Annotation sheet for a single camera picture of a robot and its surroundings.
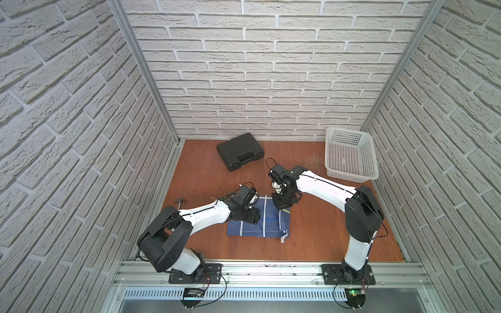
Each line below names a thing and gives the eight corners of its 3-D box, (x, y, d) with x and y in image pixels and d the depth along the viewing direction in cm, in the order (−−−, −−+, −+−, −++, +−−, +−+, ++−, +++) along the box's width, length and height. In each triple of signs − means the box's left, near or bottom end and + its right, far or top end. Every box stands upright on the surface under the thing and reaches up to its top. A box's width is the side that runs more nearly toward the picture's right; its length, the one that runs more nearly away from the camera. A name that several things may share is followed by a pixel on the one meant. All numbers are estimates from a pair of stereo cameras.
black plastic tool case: (230, 173, 106) (229, 168, 102) (216, 148, 117) (215, 143, 113) (265, 157, 113) (265, 152, 109) (249, 136, 124) (249, 130, 120)
